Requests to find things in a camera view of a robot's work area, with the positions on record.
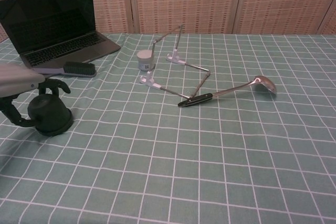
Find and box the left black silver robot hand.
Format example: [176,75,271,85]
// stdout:
[0,63,71,128]

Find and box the grey open laptop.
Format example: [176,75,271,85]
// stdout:
[0,0,122,69]

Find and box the small white jar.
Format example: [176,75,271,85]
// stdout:
[136,49,154,72]

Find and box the bamboo folding screen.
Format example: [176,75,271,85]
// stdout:
[0,0,336,41]

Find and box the green checked tablecloth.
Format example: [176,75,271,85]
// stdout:
[0,33,336,224]

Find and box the folding metal wire rack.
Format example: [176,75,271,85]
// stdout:
[139,24,212,99]

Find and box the steel ladle with black handle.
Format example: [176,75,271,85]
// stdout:
[177,75,278,108]

